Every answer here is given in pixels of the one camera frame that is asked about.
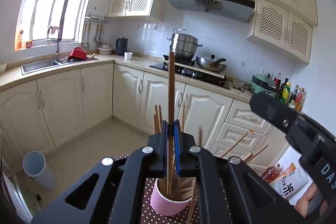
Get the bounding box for white mug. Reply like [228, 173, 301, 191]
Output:
[124, 52, 133, 61]

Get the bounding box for black electric kettle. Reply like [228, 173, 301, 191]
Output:
[115, 38, 128, 56]

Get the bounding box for steel sink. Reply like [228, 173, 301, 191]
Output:
[21, 58, 68, 75]

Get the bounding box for steel stacked steamer pot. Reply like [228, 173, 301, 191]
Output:
[167, 28, 203, 61]

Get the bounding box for red dish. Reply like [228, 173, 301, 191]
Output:
[68, 47, 87, 62]

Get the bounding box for rice bag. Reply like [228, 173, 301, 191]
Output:
[269, 163, 309, 199]

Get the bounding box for person right hand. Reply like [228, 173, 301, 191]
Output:
[295, 182, 318, 218]

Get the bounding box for steel wok with lid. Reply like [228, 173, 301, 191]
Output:
[196, 55, 227, 73]

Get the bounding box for range hood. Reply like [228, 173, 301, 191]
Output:
[167, 0, 255, 22]

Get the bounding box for green bottle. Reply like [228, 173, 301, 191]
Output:
[280, 83, 291, 104]

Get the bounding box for black gas stove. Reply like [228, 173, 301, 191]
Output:
[149, 54, 232, 90]

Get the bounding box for utensil rail with ladles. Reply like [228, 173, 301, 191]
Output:
[81, 13, 113, 50]

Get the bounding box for green electric cooker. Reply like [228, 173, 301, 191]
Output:
[249, 74, 278, 97]

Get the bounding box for pink cylindrical cup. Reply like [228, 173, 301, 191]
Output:
[150, 178, 191, 216]

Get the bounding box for brown polka dot tablecloth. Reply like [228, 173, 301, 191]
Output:
[109, 149, 231, 223]

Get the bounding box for grey trash bin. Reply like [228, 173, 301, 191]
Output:
[22, 151, 57, 191]

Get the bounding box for stacked white bowls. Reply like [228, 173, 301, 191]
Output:
[97, 43, 113, 55]

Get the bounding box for kitchen faucet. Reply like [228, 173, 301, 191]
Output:
[46, 26, 62, 61]

